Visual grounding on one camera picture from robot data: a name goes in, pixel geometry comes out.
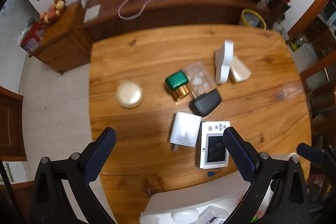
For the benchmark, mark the beige wedge block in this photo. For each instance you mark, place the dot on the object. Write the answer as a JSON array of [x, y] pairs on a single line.
[[239, 72]]

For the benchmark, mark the clear plastic card box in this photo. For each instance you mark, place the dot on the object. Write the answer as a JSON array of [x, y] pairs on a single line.
[[212, 215]]

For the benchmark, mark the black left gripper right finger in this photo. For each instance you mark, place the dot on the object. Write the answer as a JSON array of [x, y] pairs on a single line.
[[289, 202]]

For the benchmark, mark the pile of peaches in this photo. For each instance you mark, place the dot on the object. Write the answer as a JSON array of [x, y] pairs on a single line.
[[53, 13]]

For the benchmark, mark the white plastic storage bin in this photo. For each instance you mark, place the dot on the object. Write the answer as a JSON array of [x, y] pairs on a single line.
[[225, 192]]

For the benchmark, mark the long wooden tv console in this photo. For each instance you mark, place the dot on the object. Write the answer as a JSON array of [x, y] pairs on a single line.
[[122, 16]]

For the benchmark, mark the blue right gripper tip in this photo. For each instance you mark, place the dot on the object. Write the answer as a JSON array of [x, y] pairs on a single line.
[[310, 154]]

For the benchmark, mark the white digital camera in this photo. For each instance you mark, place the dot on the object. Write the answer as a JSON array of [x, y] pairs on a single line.
[[211, 147]]

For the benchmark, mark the dark vase red top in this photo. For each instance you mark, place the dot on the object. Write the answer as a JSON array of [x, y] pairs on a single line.
[[277, 9]]

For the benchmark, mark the round gold compact case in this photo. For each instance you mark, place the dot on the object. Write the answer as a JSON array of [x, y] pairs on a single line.
[[129, 94]]

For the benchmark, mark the clear bottle black cap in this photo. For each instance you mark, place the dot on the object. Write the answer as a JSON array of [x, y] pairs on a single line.
[[203, 89]]

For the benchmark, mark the wooden side cabinet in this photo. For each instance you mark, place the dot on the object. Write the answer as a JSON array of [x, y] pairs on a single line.
[[65, 46]]

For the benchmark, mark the green gold perfume bottle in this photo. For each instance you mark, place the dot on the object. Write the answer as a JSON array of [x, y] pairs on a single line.
[[176, 85]]

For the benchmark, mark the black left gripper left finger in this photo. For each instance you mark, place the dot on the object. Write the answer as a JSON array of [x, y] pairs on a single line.
[[49, 201]]

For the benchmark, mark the white power adapter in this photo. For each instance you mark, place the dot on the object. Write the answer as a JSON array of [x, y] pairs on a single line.
[[185, 130]]

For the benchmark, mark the white paper card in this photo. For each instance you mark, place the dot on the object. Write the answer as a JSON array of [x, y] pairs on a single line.
[[91, 13]]

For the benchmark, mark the yellow rimmed basket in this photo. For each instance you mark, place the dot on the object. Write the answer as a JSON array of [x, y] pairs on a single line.
[[251, 18]]

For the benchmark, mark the white curved plastic device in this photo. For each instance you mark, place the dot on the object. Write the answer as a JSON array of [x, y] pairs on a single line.
[[223, 60]]

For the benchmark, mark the white round lid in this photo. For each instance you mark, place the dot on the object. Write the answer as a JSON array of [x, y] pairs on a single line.
[[187, 216]]

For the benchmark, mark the red tissue box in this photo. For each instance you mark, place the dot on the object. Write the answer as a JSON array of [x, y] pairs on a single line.
[[32, 36]]

